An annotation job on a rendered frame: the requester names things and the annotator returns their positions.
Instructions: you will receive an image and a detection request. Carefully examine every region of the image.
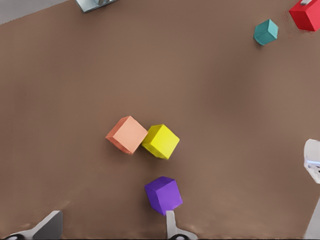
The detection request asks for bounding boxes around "red wooden cube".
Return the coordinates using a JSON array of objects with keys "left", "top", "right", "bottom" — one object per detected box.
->
[{"left": 288, "top": 0, "right": 320, "bottom": 33}]

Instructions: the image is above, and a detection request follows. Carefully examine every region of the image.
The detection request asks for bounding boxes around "teal wooden cube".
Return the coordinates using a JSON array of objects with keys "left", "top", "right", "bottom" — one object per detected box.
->
[{"left": 253, "top": 18, "right": 279, "bottom": 47}]

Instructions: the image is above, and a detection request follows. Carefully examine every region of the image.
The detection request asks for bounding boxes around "orange wooden cube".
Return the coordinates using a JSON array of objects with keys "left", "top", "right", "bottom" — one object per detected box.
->
[{"left": 105, "top": 115, "right": 149, "bottom": 155}]

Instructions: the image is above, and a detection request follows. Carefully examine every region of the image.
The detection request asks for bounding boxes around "yellow wooden cube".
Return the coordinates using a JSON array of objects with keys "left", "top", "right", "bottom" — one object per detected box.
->
[{"left": 141, "top": 123, "right": 181, "bottom": 160}]

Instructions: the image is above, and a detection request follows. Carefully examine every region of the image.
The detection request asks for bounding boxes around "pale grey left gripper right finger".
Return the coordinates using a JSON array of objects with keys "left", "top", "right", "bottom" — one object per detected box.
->
[{"left": 165, "top": 210, "right": 198, "bottom": 240}]

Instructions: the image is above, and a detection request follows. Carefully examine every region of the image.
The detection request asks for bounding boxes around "purple wooden cube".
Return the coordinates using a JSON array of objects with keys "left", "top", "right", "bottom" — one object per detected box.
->
[{"left": 144, "top": 176, "right": 184, "bottom": 217}]

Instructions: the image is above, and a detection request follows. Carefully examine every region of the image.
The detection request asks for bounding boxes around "silver frame post foot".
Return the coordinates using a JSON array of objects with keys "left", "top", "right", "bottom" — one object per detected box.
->
[{"left": 74, "top": 0, "right": 118, "bottom": 14}]

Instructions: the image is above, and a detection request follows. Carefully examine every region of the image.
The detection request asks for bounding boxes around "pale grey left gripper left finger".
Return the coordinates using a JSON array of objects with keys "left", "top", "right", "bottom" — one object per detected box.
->
[{"left": 4, "top": 210, "right": 64, "bottom": 240}]

